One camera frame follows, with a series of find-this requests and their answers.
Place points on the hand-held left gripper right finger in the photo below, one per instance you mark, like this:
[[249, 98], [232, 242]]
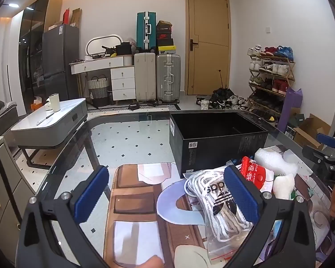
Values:
[[241, 195]]

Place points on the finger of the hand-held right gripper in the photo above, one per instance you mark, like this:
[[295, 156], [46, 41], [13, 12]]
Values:
[[327, 139], [315, 156]]

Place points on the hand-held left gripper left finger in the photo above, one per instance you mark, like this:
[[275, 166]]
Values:
[[92, 195]]

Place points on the clear bag of white laces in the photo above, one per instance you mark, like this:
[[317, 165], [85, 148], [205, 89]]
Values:
[[215, 210]]

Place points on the white foam wrap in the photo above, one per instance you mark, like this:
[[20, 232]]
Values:
[[273, 159]]

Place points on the black cardboard box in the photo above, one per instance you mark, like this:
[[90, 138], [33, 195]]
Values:
[[212, 150]]

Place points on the open cardboard box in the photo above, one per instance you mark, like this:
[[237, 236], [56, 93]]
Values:
[[312, 131]]

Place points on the red white packet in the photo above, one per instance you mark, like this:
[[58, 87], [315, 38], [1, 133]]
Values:
[[256, 174]]

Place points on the purple yoga mat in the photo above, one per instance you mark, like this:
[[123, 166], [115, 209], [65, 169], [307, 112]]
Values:
[[289, 109]]

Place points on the glass table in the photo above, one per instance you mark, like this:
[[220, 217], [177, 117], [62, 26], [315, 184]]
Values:
[[72, 150]]

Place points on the grey white coffee table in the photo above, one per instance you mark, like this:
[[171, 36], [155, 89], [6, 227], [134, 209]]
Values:
[[58, 117]]

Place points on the grey side cabinet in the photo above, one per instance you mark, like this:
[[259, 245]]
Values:
[[2, 189]]

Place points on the white pen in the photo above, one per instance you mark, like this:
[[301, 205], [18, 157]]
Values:
[[44, 119]]

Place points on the wooden shoe rack with shoes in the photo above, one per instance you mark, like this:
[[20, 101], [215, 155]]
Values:
[[268, 68]]

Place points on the pile of shoes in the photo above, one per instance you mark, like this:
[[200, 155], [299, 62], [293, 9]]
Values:
[[226, 100]]

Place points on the white cup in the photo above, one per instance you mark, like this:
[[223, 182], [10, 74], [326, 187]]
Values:
[[53, 102]]

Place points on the woven laundry basket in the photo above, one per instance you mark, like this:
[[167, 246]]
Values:
[[99, 90]]

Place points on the orange tissue box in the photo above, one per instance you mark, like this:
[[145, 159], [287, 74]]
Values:
[[36, 105]]

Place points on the white drawer cabinet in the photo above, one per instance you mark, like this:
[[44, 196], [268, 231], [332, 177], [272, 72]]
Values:
[[123, 83]]

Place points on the grey sofa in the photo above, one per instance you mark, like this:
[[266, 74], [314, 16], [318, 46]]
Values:
[[0, 117]]

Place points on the cream suitcase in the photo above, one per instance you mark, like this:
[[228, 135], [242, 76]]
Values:
[[145, 78]]

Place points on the white vanity desk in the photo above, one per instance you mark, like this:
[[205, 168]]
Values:
[[100, 62]]

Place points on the dark grey fridge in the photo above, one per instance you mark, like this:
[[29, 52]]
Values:
[[58, 61]]

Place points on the silver suitcase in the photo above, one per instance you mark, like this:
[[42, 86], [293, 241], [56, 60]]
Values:
[[168, 78]]

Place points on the wooden door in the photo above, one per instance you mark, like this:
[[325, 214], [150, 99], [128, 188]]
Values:
[[209, 47]]

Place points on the black bag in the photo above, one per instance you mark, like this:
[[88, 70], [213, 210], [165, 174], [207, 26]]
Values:
[[124, 48]]

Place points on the oval mirror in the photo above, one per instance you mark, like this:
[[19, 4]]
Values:
[[103, 43]]

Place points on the black glass cabinet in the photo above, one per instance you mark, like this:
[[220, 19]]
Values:
[[33, 47]]

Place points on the yellow black shoe box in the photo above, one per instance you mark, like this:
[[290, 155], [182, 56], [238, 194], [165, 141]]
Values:
[[166, 50]]

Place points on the teal suitcase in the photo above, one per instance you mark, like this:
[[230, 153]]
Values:
[[143, 30]]

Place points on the red black shoe box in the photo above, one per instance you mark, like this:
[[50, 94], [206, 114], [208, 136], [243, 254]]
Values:
[[164, 36]]

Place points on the flat cardboard box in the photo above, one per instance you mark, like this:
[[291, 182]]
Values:
[[76, 17]]

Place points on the brown shoe box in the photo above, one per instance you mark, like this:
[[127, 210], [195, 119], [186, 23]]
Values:
[[164, 24]]

